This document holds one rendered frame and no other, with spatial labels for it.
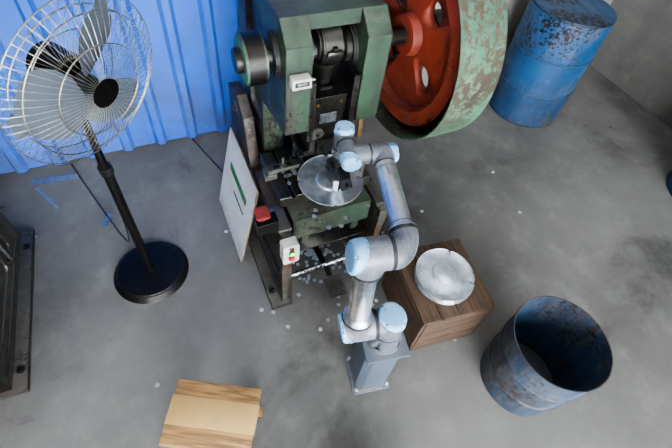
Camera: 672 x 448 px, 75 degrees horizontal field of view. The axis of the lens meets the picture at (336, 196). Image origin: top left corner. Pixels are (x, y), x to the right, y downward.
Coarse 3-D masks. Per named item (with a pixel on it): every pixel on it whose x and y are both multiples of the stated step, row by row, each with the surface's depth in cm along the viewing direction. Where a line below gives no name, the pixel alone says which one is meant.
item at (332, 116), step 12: (324, 84) 170; (336, 84) 173; (324, 96) 168; (336, 96) 170; (324, 108) 172; (336, 108) 174; (324, 120) 177; (336, 120) 180; (324, 132) 182; (312, 144) 185; (324, 144) 183
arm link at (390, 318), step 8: (384, 304) 169; (392, 304) 170; (376, 312) 168; (384, 312) 167; (392, 312) 167; (400, 312) 168; (376, 320) 166; (384, 320) 164; (392, 320) 165; (400, 320) 166; (376, 328) 165; (384, 328) 165; (392, 328) 164; (400, 328) 165; (376, 336) 166; (384, 336) 167; (392, 336) 169
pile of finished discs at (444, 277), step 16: (432, 256) 220; (448, 256) 221; (416, 272) 213; (432, 272) 214; (448, 272) 214; (464, 272) 216; (432, 288) 209; (448, 288) 209; (464, 288) 210; (448, 304) 207
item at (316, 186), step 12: (324, 156) 201; (300, 168) 194; (312, 168) 196; (324, 168) 196; (312, 180) 191; (324, 180) 191; (360, 180) 194; (312, 192) 187; (324, 192) 188; (336, 192) 189; (348, 192) 189; (360, 192) 190; (324, 204) 183
